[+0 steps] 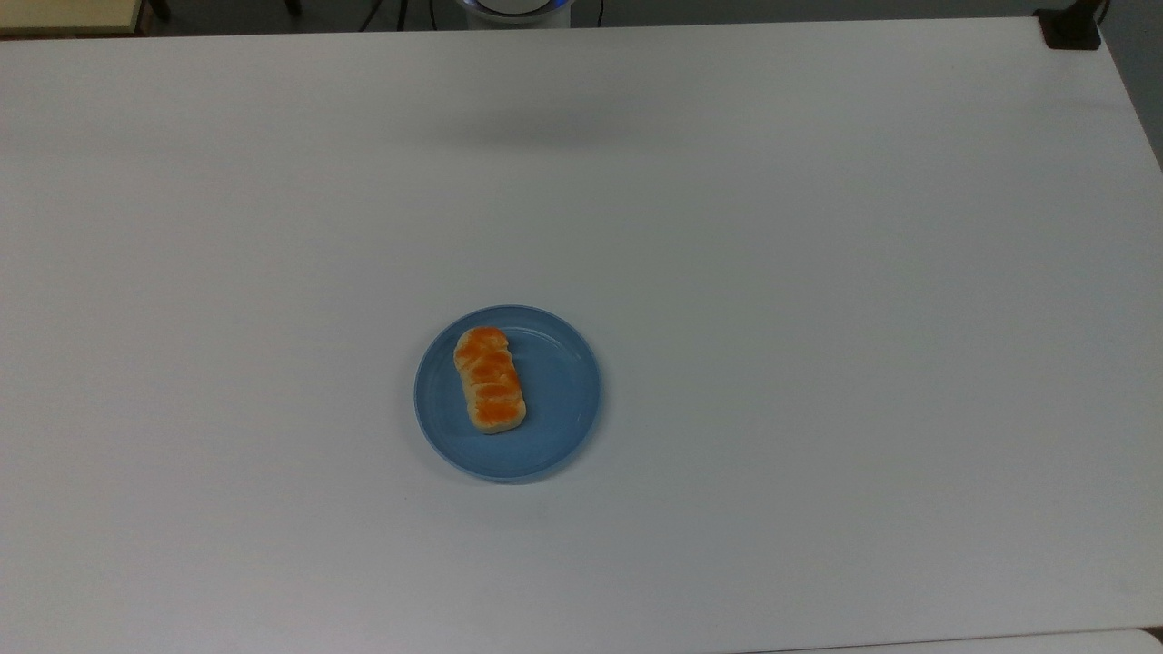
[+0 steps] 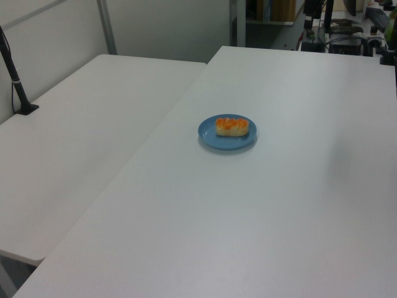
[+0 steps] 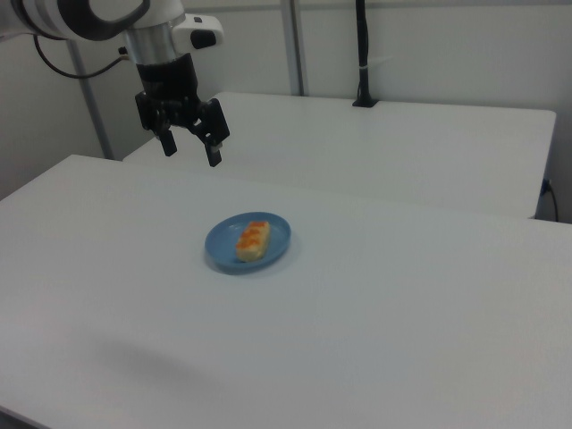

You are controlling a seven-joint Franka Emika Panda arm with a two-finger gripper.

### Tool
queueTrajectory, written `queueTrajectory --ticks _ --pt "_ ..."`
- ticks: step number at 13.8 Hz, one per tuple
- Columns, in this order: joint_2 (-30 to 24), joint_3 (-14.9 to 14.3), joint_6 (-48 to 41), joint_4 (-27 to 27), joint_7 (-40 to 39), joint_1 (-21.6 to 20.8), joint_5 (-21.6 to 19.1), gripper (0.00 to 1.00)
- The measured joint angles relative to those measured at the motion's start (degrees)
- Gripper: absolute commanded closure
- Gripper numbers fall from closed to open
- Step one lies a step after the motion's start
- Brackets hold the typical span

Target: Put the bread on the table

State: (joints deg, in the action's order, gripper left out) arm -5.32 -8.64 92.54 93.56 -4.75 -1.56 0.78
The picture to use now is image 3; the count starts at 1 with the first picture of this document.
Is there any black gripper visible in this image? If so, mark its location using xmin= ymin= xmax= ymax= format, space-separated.
xmin=134 ymin=53 xmax=231 ymax=168

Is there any bread with orange topping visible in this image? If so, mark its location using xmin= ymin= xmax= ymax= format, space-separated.
xmin=235 ymin=220 xmax=273 ymax=264

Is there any blue oval plate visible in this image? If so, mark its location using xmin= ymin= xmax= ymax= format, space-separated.
xmin=204 ymin=211 xmax=292 ymax=276

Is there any white side table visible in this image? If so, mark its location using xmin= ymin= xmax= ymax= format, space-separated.
xmin=122 ymin=91 xmax=558 ymax=221

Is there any black pole with base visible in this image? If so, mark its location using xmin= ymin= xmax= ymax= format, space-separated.
xmin=351 ymin=0 xmax=380 ymax=109

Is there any grey metal frame post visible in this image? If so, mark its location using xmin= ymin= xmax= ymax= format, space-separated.
xmin=281 ymin=0 xmax=310 ymax=97
xmin=65 ymin=40 xmax=115 ymax=161

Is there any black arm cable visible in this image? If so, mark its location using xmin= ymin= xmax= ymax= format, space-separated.
xmin=32 ymin=34 xmax=130 ymax=81

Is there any white cable tie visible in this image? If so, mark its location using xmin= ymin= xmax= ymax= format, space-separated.
xmin=358 ymin=55 xmax=395 ymax=72

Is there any black wall cable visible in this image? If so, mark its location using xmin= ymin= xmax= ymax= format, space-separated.
xmin=545 ymin=178 xmax=560 ymax=223

